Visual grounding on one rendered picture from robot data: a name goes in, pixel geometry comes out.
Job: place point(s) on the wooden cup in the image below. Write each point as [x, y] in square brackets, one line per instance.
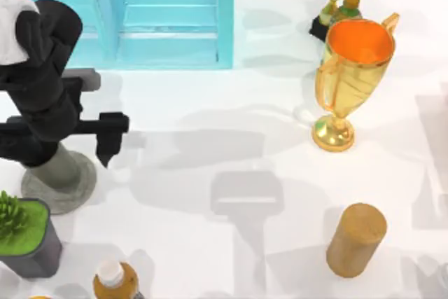
[357, 239]

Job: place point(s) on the light blue rack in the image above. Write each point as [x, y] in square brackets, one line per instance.
[157, 15]

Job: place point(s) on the grey cup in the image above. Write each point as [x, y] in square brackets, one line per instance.
[64, 169]

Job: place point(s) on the orange bottle white cap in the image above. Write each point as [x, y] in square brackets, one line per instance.
[119, 281]

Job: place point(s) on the grey rounded camera box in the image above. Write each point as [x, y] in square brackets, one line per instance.
[87, 80]

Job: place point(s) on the large gold trophy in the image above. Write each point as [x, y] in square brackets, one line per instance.
[353, 78]

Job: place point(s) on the grey pot with green plant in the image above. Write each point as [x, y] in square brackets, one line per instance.
[31, 236]

